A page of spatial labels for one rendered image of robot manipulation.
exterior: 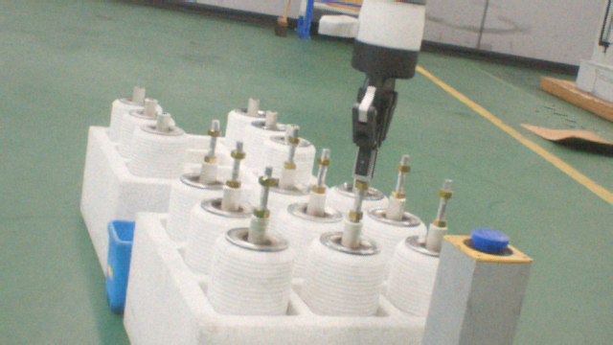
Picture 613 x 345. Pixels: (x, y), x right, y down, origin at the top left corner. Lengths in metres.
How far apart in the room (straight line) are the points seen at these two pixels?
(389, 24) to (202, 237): 0.35
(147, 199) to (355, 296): 0.54
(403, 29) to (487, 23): 6.76
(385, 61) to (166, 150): 0.60
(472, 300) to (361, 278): 0.17
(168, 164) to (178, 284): 0.47
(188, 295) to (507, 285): 0.36
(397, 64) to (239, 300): 0.32
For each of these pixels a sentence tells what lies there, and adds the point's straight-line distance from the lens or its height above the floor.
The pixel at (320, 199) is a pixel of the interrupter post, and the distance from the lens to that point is 1.17.
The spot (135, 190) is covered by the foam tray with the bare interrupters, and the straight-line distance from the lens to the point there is 1.49.
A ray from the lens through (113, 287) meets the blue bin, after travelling 1.41.
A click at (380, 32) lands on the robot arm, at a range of 1.00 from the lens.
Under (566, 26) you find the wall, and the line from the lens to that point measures 7.97.
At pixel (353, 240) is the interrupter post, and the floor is 0.26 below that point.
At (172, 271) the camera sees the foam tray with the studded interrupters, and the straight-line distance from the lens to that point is 1.11.
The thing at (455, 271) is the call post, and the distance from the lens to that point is 0.95.
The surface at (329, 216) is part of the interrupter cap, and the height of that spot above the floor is 0.25.
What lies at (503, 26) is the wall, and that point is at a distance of 7.80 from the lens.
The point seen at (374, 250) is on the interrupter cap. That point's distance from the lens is 1.07.
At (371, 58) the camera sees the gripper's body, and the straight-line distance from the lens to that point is 1.00.
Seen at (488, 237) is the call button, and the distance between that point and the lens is 0.94.
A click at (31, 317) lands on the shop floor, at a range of 1.39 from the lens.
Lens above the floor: 0.57
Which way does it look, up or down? 14 degrees down
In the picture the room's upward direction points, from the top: 10 degrees clockwise
